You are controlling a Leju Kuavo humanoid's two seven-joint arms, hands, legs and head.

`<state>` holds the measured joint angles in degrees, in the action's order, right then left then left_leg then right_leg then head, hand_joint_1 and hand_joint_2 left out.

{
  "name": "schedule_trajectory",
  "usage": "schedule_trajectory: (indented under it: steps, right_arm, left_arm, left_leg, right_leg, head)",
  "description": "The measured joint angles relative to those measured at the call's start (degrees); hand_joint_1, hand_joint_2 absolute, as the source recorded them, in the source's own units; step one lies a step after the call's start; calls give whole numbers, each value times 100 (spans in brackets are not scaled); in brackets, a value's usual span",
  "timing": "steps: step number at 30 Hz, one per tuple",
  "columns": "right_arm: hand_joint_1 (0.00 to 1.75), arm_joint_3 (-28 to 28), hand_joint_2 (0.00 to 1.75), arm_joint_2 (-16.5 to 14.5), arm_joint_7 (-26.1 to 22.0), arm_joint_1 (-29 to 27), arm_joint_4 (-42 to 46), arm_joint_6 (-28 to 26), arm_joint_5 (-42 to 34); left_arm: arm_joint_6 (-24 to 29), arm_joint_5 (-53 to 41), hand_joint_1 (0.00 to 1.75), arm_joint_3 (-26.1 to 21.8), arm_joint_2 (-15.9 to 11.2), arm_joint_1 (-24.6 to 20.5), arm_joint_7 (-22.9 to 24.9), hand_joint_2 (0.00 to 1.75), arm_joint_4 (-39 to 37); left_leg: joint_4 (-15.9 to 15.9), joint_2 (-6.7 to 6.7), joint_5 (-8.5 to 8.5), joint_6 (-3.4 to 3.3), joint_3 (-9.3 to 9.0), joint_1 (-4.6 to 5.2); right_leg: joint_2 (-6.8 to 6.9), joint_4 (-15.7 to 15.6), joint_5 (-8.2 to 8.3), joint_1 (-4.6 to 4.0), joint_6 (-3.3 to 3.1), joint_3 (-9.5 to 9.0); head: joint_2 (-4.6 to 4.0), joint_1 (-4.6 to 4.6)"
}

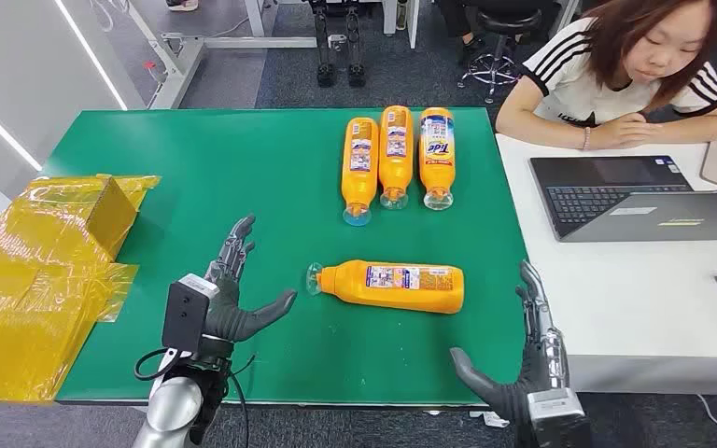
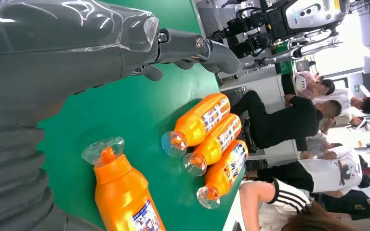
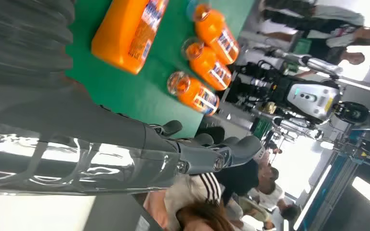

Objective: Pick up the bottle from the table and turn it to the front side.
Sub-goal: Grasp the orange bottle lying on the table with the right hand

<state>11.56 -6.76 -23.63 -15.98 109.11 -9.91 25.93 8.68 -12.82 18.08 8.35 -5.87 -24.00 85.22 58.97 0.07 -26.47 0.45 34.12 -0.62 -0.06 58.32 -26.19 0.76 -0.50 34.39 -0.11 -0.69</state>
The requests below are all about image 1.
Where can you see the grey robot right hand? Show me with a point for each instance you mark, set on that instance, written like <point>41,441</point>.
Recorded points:
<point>541,371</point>

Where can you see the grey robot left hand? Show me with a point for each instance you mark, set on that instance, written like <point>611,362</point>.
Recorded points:
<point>225,315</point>

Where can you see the orange detergent bottle clear cap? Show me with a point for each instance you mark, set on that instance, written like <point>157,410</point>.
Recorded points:
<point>395,167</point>
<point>358,185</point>
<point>395,297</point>

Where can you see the orange bottle blue logo label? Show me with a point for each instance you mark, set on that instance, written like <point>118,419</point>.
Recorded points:
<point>436,173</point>

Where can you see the white paper scrap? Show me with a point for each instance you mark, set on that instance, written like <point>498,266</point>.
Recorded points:
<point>494,420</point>

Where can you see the dark grey laptop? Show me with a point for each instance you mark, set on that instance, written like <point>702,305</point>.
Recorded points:
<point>612,204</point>

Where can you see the yellow taped cardboard box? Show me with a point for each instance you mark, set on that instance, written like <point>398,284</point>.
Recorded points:
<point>37,278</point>

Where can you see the background humanoid robot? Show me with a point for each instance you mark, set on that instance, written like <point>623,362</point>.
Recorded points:
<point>324,68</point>

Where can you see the pale shoe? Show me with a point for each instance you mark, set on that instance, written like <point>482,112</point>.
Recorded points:
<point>184,5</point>

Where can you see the white desk leg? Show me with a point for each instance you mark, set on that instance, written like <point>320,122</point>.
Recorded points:
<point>413,25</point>

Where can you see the black stool chrome base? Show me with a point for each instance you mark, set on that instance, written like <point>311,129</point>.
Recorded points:
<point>507,21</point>

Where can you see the person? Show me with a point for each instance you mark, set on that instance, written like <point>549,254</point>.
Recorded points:
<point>454,18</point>

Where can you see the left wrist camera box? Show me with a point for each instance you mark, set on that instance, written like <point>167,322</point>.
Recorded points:
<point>185,315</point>

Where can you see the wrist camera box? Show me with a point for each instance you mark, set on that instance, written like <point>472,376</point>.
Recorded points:
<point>556,426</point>
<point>185,315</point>

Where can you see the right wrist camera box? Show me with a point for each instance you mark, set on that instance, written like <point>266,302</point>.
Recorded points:
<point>556,426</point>

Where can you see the white desk frame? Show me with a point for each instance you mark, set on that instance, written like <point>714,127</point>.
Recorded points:
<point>259,42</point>

